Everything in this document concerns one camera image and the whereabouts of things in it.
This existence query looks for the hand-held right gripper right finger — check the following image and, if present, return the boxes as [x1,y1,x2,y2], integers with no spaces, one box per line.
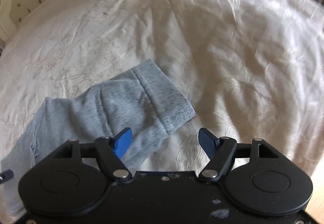
[198,127,279,182]

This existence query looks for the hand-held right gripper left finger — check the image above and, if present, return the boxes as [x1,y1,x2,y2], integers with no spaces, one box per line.
[54,127,134,182]

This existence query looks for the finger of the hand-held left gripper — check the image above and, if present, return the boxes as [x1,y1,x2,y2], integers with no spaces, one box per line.
[0,169,14,184]

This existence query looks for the grey pants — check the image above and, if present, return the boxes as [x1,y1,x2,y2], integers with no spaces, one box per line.
[0,59,196,217]

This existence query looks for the white embroidered bedspread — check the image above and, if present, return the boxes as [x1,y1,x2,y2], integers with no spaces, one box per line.
[0,0,324,179]

